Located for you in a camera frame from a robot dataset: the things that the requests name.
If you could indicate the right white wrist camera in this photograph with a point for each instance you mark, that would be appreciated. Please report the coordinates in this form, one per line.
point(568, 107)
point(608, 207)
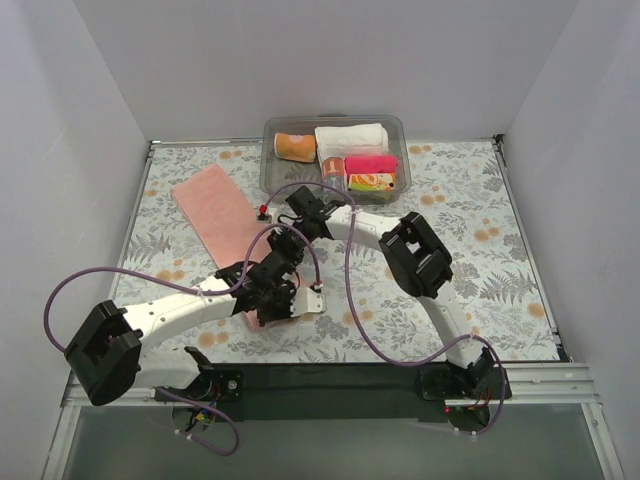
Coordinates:
point(265, 214)

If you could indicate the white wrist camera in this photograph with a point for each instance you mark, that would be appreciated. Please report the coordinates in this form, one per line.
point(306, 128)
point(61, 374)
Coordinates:
point(308, 300)
point(265, 214)

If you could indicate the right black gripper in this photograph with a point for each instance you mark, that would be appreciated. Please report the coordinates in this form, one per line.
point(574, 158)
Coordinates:
point(288, 240)

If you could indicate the rabbit print towel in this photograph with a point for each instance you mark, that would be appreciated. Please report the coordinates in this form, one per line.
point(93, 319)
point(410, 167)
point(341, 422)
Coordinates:
point(334, 172)

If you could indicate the orange print rolled towel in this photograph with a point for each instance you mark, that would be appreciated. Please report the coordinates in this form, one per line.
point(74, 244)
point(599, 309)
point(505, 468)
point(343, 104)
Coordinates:
point(372, 182)

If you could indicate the aluminium frame rail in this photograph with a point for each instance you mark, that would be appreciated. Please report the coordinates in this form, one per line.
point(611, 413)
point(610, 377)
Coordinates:
point(530, 383)

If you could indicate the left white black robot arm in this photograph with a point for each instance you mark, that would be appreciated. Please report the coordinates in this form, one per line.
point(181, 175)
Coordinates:
point(113, 350)

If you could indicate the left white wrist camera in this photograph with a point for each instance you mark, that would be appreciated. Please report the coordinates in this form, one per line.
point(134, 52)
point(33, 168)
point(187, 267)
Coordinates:
point(308, 300)

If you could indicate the clear plastic bin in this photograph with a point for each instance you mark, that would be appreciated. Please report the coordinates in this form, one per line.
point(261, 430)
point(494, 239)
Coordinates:
point(277, 175)

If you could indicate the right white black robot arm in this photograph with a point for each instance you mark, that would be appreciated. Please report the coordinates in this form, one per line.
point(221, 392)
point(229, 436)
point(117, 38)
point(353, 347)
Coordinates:
point(420, 264)

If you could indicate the white rolled towel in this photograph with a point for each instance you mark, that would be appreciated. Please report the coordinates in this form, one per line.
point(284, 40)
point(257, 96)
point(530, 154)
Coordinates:
point(357, 140)

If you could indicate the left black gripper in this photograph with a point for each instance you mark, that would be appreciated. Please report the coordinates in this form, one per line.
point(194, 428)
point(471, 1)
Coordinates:
point(275, 307)

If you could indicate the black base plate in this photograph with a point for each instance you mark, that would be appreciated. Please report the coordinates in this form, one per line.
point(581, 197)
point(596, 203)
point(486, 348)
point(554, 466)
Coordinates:
point(346, 391)

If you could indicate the hot pink rolled towel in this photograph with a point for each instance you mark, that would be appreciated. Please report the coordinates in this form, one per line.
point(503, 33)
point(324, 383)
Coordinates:
point(372, 164)

